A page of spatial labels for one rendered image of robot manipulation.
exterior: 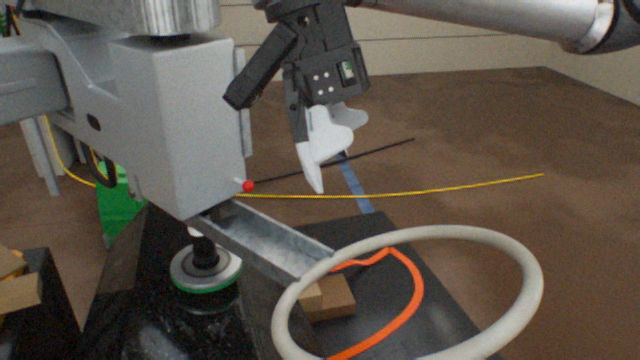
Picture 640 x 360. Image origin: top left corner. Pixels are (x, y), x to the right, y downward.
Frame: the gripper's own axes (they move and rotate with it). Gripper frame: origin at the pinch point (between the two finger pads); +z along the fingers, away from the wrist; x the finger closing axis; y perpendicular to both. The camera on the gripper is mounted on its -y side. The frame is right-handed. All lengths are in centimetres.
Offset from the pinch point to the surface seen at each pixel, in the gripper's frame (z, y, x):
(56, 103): -27, -100, 68
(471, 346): 28.1, 11.1, 2.7
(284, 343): 27.9, -18.3, 8.1
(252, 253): 22, -34, 35
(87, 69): -31, -75, 58
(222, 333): 46, -54, 41
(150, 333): 40, -71, 36
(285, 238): 24, -29, 46
